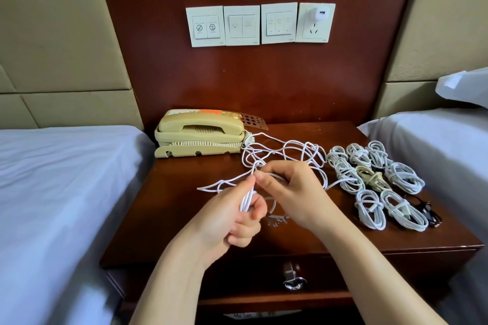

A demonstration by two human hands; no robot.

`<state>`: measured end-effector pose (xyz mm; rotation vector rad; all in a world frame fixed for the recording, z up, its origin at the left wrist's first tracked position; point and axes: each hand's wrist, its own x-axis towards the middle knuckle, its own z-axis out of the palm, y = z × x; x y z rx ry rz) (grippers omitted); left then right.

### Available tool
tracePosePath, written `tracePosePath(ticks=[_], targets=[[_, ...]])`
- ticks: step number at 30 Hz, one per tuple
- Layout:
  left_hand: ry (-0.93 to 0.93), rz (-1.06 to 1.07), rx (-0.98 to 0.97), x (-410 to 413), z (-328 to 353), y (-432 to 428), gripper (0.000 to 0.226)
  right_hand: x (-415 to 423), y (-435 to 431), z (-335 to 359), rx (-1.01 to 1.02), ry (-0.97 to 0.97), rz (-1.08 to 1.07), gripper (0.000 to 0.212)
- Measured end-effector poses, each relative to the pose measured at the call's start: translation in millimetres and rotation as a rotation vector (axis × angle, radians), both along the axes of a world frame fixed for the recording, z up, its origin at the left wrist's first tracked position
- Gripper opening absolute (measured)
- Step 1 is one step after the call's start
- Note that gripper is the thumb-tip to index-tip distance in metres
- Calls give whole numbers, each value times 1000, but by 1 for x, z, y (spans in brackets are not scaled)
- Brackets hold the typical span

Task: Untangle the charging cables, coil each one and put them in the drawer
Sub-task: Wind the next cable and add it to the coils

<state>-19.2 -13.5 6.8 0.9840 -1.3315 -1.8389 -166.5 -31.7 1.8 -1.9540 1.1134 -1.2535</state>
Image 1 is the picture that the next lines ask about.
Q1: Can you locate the white double rocker wall switch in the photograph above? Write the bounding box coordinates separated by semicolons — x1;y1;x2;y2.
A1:
223;6;262;47

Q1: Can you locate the person's right hand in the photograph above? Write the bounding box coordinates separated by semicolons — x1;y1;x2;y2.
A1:
254;159;352;237

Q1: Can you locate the bed white sheet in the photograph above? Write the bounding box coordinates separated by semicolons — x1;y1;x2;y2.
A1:
358;108;488;325
0;125;156;325

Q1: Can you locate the dark wooden drawer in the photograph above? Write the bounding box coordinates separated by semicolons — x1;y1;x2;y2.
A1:
122;256;470;299

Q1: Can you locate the beige padded headboard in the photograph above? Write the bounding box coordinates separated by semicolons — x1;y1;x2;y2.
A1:
374;0;488;118
0;0;144;130

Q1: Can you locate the left bed white sheet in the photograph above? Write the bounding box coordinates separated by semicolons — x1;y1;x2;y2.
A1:
0;125;156;325

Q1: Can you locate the wooden nightstand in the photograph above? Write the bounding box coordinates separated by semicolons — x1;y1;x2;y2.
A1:
99;121;485;325

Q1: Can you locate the white crumpled bag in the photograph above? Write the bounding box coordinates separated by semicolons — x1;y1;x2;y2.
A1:
225;309;302;320

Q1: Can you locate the person's left hand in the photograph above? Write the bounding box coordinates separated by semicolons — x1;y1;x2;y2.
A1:
183;174;269;261

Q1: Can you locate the white triple rocker wall switch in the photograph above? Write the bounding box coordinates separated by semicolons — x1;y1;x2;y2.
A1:
261;3;299;45

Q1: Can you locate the white pillow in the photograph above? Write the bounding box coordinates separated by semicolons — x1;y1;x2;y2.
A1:
435;67;488;109

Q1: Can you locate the dark wooden wall panel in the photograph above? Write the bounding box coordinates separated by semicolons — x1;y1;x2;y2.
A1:
93;0;422;130

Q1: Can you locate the white two-button wall switch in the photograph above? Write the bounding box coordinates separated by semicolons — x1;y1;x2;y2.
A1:
186;6;227;48

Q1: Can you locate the person's right forearm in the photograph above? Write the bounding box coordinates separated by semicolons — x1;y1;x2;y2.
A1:
320;214;447;325

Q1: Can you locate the right bed white sheet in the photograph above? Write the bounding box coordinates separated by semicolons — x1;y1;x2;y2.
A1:
358;108;488;325

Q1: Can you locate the metal ring drawer handle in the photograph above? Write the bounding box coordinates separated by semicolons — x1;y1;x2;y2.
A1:
282;262;308;291

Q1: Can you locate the beige corded telephone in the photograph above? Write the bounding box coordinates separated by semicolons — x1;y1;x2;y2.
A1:
155;109;269;159

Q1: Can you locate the tangle of white cables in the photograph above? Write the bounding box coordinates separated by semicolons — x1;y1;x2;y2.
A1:
197;132;330;226

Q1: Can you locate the thin black cable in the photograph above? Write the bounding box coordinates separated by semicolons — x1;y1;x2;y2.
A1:
415;199;443;228

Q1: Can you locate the cream cable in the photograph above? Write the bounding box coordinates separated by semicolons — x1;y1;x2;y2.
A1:
356;166;392;192

